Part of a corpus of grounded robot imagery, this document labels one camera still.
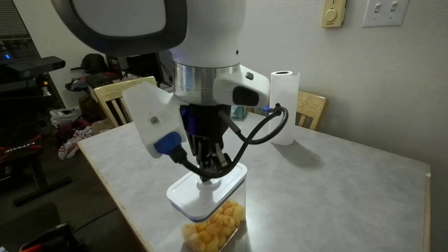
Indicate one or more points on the clear container with yellow snacks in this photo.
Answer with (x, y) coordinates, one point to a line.
(218, 224)

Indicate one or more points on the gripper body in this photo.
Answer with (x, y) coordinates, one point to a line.
(204, 120)

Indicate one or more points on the heap of clothes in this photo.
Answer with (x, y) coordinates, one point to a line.
(71, 134)

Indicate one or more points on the paper towel roll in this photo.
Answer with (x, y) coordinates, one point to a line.
(284, 105)

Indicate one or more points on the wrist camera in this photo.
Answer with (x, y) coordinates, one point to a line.
(151, 112)

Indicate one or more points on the beige wall dial control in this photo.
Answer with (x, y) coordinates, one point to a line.
(333, 14)

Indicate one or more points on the black and red bench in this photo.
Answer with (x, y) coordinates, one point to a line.
(24, 154)

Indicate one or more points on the camera on mount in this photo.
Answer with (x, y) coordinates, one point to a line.
(35, 66)

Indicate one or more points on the white lid with round button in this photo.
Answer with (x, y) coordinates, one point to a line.
(196, 199)

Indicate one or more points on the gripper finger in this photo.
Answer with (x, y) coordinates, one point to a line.
(220, 155)
(202, 154)

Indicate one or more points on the wooden chair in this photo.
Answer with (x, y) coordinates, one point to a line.
(309, 108)
(112, 96)

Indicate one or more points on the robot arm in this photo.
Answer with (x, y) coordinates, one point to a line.
(206, 31)

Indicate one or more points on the white double light switch plate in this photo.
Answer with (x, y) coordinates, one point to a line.
(385, 12)

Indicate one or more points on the teal tissue box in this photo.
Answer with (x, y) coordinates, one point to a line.
(238, 112)

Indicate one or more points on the black and red tool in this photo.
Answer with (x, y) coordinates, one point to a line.
(49, 239)

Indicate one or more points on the black bag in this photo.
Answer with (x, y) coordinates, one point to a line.
(93, 63)

